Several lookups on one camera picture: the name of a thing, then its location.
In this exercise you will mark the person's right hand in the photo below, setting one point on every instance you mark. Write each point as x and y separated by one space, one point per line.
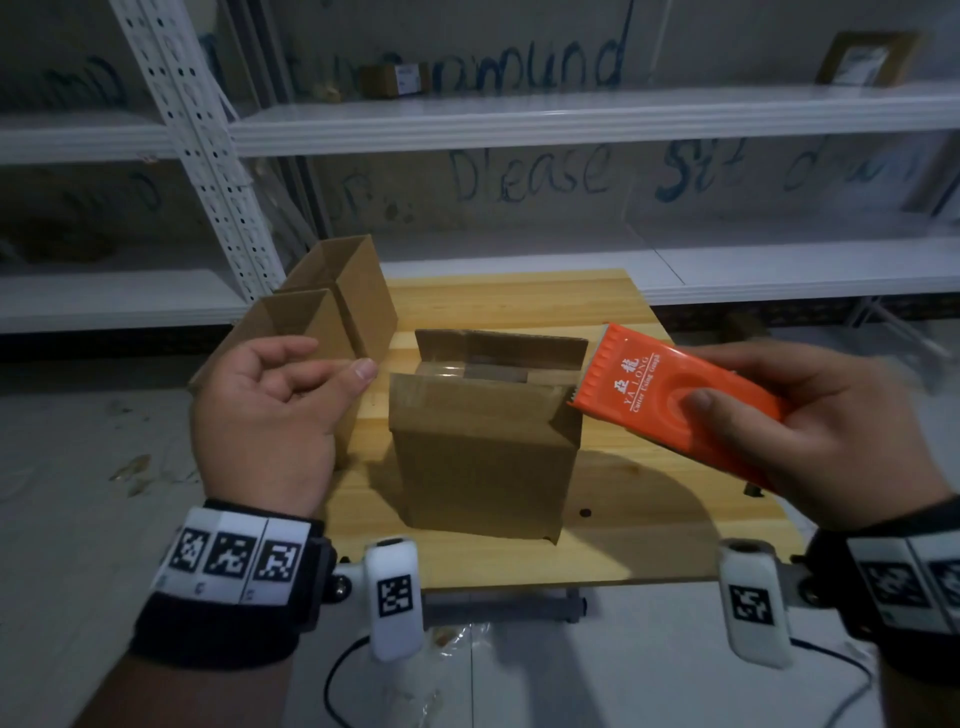
847 450

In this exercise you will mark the person's right forearm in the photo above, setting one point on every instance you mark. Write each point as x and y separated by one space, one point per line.
922 705

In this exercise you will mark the brown cardboard box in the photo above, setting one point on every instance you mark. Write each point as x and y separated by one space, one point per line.
360 292
315 319
487 465

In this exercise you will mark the black wristband with markers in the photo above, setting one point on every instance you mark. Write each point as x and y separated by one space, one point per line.
225 592
892 592

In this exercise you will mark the small box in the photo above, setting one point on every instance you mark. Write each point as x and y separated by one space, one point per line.
394 80

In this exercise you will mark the brown package with white label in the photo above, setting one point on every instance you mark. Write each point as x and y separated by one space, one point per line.
866 60

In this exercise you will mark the clear crumpled plastic scrap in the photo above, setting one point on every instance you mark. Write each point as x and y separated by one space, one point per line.
424 701
461 637

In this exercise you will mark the grey metal table frame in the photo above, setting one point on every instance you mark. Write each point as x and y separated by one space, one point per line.
510 607

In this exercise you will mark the person's left forearm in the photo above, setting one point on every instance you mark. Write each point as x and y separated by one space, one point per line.
187 697

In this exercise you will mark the orange tape dispenser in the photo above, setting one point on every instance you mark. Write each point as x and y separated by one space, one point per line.
645 382

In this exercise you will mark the person's left hand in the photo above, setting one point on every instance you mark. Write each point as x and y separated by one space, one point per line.
262 442

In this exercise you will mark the white metal shelving unit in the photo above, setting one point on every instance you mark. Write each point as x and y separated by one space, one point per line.
600 120
90 142

